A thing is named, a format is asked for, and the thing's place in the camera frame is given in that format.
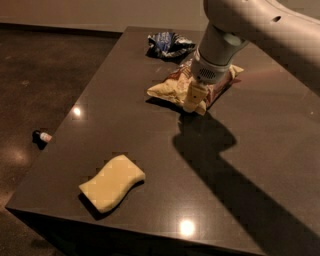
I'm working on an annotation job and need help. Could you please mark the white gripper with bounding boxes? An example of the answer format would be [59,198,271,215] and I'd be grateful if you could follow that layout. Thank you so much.
[183,23,248,113]

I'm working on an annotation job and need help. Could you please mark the brown chip bag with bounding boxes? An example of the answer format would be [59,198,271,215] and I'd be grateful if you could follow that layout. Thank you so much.
[147,60,244,115]

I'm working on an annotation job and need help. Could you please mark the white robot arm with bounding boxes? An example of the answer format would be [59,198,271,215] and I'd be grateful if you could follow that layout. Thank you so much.
[183,0,320,113]

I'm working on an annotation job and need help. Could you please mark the blue crumpled chip bag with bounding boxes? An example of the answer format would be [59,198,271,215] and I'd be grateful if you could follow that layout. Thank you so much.
[147,32,196,59]

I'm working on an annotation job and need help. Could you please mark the yellow sponge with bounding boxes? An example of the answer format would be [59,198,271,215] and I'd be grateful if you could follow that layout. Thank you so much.
[79,155,146,213]

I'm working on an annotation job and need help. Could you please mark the small bottle on floor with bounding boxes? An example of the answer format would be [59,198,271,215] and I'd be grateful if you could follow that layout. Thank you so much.
[32,130,52,143]

